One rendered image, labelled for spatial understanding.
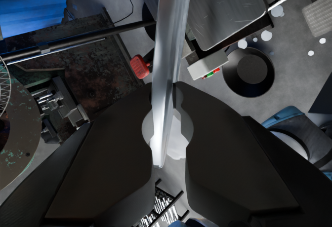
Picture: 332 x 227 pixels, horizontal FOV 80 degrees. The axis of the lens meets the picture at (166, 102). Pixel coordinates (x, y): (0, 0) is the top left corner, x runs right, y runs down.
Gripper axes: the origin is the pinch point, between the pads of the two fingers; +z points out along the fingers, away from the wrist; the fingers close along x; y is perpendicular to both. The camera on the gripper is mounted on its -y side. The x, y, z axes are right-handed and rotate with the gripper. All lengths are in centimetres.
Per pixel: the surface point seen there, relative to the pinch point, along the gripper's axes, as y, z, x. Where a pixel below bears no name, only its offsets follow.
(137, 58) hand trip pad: 16, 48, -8
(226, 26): 2.6, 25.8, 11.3
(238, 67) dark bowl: 44, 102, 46
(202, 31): 4.1, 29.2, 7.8
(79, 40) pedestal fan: 23, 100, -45
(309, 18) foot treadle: 11, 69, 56
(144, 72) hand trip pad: 20, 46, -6
